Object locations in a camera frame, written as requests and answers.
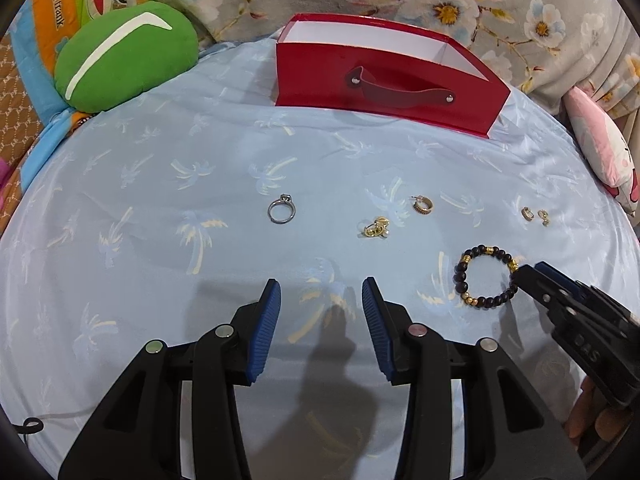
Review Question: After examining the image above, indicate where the small gold stud earring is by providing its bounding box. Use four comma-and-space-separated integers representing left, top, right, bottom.
538, 210, 550, 226

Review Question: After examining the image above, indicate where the pink white cartoon pillow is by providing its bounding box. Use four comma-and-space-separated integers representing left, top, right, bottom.
562, 87, 639, 217

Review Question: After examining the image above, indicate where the right hand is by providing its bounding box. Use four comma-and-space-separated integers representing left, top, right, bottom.
564, 377, 632, 448

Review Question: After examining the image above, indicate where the black gold bead bracelet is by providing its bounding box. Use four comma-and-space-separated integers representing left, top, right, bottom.
452, 244, 525, 310

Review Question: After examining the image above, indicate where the grey floral blanket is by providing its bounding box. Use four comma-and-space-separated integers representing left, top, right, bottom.
124, 0, 640, 116

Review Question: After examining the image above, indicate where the gold hoop earring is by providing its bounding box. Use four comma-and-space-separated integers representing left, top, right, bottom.
411, 195, 434, 214

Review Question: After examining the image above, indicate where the black cable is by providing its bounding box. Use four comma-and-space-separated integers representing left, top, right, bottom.
12, 416, 46, 443

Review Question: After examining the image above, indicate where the green round pillow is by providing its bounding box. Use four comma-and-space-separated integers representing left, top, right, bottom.
54, 1, 198, 114

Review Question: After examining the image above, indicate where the colourful cartoon monkey blanket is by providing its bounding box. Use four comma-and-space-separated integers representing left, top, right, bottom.
0, 0, 132, 231

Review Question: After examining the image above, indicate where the light blue bedsheet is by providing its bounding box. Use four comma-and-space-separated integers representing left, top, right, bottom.
1, 38, 639, 479

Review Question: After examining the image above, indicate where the silver stone ring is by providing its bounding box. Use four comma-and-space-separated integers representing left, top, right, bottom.
266, 193, 298, 226

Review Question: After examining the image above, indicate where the red open gift box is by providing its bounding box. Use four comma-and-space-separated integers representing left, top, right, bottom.
276, 13, 510, 136

